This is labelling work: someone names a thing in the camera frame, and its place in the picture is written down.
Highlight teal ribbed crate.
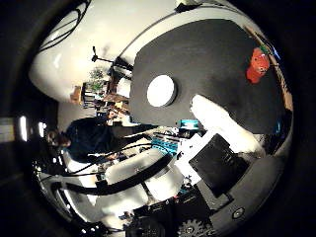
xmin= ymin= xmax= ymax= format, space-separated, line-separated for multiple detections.
xmin=151 ymin=134 xmax=179 ymax=156

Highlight person in dark clothes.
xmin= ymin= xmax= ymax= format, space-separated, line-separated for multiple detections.
xmin=45 ymin=117 xmax=159 ymax=165

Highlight black tripod stand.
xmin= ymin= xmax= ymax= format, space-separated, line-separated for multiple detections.
xmin=91 ymin=45 xmax=134 ymax=72

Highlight orange drink bottle green cap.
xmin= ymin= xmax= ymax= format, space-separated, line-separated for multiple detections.
xmin=245 ymin=46 xmax=272 ymax=85

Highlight white round disc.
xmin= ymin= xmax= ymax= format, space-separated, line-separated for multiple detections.
xmin=146 ymin=74 xmax=178 ymax=108

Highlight shelf with green plants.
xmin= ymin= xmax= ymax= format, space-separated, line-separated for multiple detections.
xmin=80 ymin=67 xmax=132 ymax=117

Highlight small teal box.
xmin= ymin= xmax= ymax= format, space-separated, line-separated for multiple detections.
xmin=177 ymin=118 xmax=200 ymax=130

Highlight black cables on floor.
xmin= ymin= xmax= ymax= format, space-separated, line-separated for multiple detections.
xmin=39 ymin=0 xmax=92 ymax=52

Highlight black table mat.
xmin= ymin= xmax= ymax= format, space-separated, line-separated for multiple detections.
xmin=129 ymin=19 xmax=294 ymax=136

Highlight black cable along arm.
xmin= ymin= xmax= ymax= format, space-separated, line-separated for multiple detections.
xmin=60 ymin=153 xmax=174 ymax=197

